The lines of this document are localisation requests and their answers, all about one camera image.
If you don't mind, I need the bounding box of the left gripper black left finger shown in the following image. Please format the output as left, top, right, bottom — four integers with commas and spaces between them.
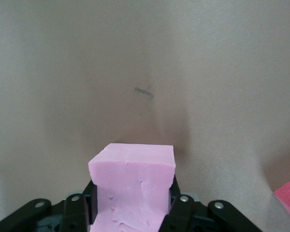
0, 180, 97, 232

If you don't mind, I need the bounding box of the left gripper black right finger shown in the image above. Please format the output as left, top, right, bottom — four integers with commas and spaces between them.
160, 175, 264, 232

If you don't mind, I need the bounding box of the pink foam cube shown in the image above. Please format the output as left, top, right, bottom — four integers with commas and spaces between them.
88, 143, 176, 232

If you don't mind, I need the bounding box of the brown table mat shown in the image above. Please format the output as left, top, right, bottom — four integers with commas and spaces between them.
0, 0, 290, 232

